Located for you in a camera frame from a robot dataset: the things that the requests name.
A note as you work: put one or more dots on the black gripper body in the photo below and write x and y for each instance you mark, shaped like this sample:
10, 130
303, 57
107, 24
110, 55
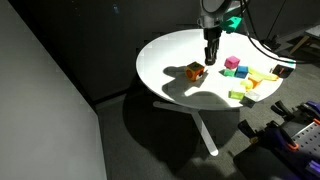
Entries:
212, 38

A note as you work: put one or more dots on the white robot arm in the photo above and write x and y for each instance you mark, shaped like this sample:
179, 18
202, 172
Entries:
213, 10

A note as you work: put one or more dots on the magenta foam cube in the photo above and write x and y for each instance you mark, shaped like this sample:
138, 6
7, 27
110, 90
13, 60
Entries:
232, 62

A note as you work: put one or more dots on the orange plushy cube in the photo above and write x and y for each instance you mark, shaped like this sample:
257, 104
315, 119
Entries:
194, 71

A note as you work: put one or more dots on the dark green foam cube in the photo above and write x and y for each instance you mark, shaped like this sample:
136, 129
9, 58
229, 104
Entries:
229, 72

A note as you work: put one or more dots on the blue foam cube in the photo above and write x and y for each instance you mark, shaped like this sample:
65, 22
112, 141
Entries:
241, 71

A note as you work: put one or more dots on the lime green foam cube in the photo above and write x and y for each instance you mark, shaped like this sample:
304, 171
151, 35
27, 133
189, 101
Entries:
237, 93

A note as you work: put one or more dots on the grey foam cube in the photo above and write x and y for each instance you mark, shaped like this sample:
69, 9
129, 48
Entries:
251, 96

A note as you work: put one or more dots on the yellow ball fruit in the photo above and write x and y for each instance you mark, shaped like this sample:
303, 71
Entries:
246, 84

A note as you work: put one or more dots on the orange foam block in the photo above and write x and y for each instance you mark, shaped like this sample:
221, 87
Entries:
255, 82

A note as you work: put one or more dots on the yellow banana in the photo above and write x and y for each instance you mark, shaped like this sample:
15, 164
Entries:
263, 76

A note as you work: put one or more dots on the white table base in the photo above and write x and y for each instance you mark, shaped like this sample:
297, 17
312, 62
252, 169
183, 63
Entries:
200, 126

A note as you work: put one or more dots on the white box green triangle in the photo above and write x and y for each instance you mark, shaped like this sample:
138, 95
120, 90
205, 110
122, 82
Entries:
283, 70

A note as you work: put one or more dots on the black spring clamp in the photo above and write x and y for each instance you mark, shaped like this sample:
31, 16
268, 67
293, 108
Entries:
281, 109
250, 128

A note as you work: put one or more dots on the wooden legged furniture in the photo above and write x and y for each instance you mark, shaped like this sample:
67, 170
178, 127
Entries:
305, 38

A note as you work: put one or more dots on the purple clamp orange tips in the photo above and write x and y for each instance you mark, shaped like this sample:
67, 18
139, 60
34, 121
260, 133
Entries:
283, 138

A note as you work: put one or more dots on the grey perforated pegboard panel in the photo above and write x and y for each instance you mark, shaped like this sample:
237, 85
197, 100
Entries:
308, 138

